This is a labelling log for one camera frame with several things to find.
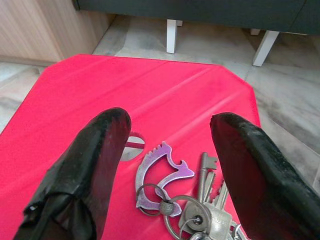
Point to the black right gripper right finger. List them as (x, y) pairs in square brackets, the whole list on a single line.
[(255, 180)]

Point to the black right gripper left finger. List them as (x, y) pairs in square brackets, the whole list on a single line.
[(82, 170)]

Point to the silver square head key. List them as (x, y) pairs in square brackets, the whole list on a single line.
[(220, 217)]

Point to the grey bead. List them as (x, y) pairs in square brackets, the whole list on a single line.
[(166, 207)]

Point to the red tablecloth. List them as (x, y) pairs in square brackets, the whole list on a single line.
[(140, 90)]

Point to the white sofa leg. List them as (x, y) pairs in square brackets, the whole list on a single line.
[(172, 37), (263, 50)]

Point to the light wooden cabinet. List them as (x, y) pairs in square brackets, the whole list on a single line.
[(42, 27)]

